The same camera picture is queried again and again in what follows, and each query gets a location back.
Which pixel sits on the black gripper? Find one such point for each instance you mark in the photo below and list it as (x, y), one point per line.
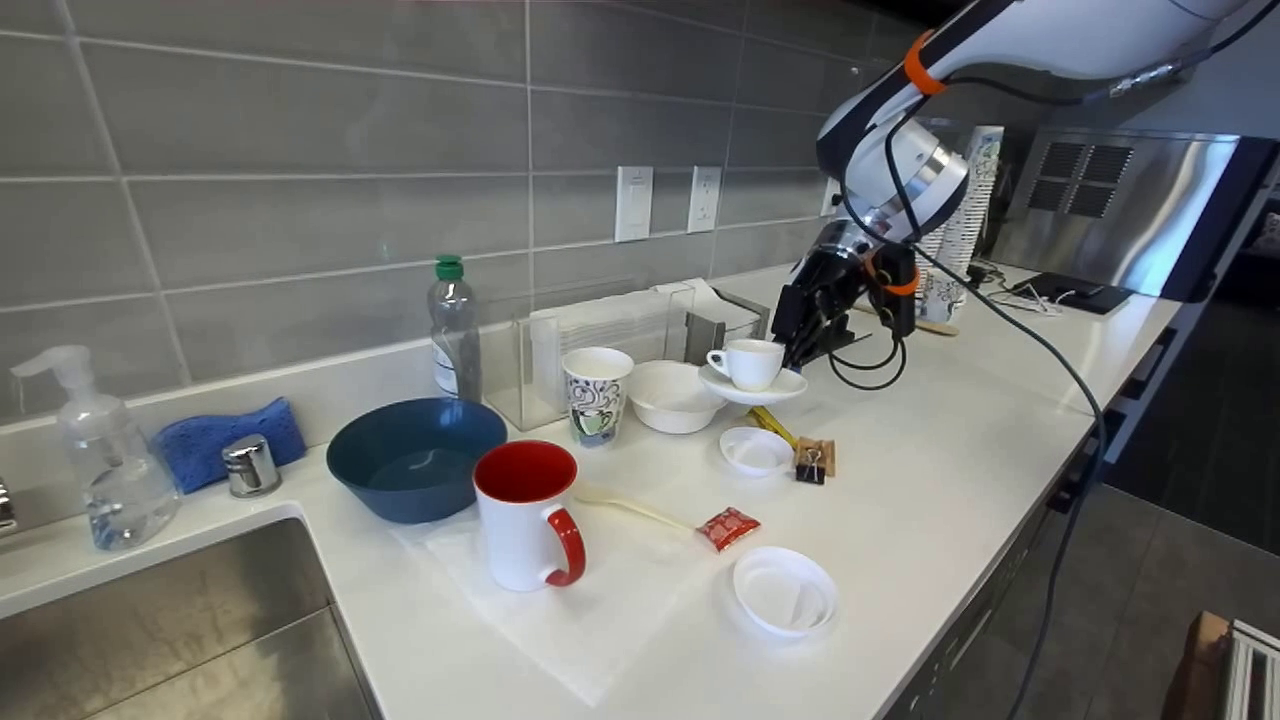
(834, 287)

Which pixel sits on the white saucer plate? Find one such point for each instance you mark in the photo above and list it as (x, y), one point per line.
(774, 389)

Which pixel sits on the small white teacup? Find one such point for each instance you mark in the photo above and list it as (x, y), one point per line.
(749, 360)

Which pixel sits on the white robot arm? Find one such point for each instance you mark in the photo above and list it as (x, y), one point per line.
(1065, 45)

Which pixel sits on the yellow plastic stick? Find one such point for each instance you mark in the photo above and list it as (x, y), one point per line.
(774, 426)

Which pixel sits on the white bowl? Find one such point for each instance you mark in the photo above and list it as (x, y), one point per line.
(673, 397)

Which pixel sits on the patterned paper towel roll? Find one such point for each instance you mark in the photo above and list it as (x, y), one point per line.
(970, 215)

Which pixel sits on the floral print paper cup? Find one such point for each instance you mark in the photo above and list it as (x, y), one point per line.
(596, 394)

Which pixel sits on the small white dish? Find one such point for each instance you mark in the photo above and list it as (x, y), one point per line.
(780, 593)

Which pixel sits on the flat black device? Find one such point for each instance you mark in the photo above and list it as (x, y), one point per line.
(1075, 290)

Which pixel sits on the red and white mug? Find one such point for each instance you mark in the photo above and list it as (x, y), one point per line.
(520, 522)

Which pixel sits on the translucent white mat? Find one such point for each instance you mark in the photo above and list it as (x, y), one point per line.
(603, 613)

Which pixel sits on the stainless steel appliance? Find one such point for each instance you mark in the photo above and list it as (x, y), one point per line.
(1132, 215)

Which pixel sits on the clear bottle green cap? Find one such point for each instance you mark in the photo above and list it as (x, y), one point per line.
(452, 333)

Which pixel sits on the dark blue bowl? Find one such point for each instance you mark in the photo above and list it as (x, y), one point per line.
(415, 462)

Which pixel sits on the brown cardboard box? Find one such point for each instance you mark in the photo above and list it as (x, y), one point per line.
(1221, 675)

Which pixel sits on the chrome knob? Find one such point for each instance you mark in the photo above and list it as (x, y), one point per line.
(250, 465)

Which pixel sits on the blue sponge cloth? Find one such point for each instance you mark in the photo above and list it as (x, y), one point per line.
(223, 440)

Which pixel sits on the stainless steel sink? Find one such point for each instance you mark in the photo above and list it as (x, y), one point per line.
(175, 640)

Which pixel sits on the clear soap pump bottle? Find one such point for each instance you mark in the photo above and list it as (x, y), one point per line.
(114, 465)

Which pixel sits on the white wall outlet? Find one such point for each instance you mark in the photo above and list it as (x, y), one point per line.
(700, 196)
(632, 201)

